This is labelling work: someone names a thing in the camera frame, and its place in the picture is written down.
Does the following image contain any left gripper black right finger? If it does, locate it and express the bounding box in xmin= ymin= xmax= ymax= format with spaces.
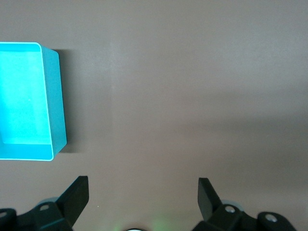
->
xmin=192 ymin=178 xmax=295 ymax=231

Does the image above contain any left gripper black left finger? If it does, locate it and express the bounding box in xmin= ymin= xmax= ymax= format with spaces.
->
xmin=0 ymin=176 xmax=90 ymax=231

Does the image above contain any turquoise plastic bin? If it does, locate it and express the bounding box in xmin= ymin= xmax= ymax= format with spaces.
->
xmin=0 ymin=42 xmax=67 ymax=161

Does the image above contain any brown table mat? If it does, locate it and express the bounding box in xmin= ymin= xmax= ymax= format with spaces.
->
xmin=0 ymin=0 xmax=308 ymax=231

